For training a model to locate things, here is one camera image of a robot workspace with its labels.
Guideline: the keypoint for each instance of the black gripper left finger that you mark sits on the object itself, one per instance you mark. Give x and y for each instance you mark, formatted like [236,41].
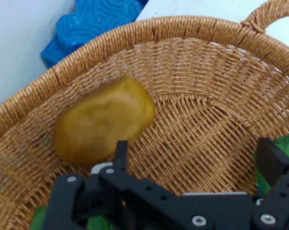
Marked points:
[135,191]

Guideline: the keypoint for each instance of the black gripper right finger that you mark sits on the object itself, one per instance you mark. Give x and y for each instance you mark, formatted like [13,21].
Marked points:
[273,165]

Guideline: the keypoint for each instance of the yellow-brown potato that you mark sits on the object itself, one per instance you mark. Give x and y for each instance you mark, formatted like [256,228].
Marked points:
[103,119]

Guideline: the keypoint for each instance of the round woven wicker basket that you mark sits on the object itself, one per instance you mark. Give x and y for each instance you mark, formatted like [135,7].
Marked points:
[202,115]

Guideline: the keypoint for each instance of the green bell pepper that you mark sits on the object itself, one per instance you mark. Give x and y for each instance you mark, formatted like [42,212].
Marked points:
[39,219]

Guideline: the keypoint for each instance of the dark blue foam mat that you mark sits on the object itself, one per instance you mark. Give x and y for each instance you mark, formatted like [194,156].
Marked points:
[87,26]

